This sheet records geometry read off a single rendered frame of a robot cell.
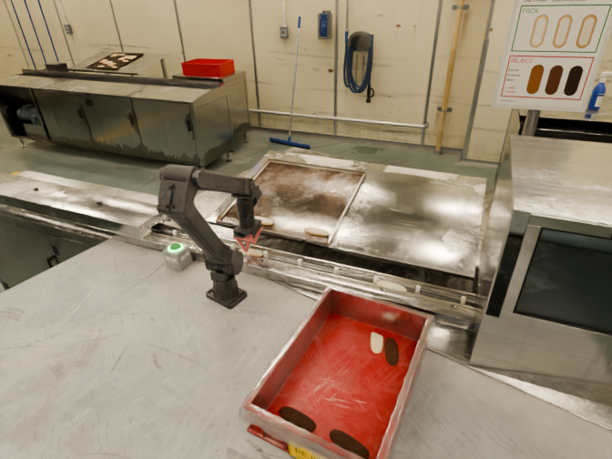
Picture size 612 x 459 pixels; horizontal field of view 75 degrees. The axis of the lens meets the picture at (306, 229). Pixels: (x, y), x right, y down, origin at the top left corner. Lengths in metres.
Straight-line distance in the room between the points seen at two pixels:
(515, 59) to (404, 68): 3.16
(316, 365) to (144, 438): 0.45
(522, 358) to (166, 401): 0.91
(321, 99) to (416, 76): 1.18
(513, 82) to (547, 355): 1.07
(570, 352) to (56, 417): 1.25
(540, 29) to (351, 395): 1.42
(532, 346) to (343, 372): 0.47
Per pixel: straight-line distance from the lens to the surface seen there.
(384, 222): 1.57
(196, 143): 4.21
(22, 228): 2.36
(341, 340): 1.21
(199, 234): 1.10
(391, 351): 1.18
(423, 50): 4.84
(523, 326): 1.11
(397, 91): 4.95
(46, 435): 1.22
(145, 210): 1.80
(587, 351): 1.16
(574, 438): 1.18
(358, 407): 1.07
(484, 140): 4.68
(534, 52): 1.81
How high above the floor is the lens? 1.71
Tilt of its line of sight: 31 degrees down
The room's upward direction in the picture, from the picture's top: 2 degrees counter-clockwise
